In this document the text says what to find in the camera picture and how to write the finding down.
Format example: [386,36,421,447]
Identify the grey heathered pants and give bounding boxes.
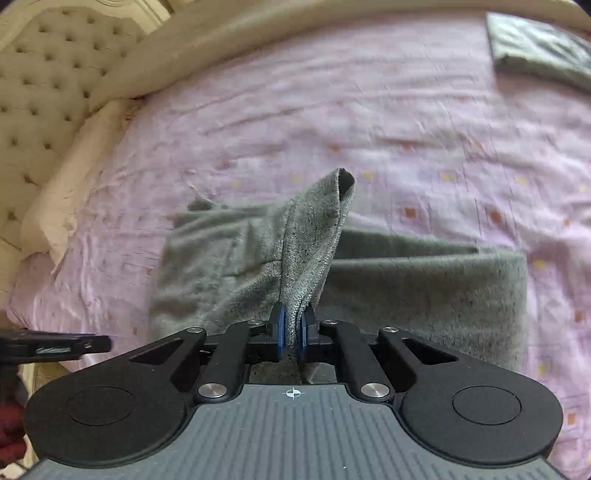
[148,169,528,384]

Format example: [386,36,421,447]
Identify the cream pillow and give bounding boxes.
[20,99,142,265]

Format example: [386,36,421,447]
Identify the tufted cream headboard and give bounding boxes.
[1,1,170,300]

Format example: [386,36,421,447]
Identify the cream duvet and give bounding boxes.
[89,1,590,111]

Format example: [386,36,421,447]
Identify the purple patterned bed sheet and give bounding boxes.
[7,13,590,479]

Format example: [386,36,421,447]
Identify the folded grey-green pants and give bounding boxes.
[487,12,590,92]

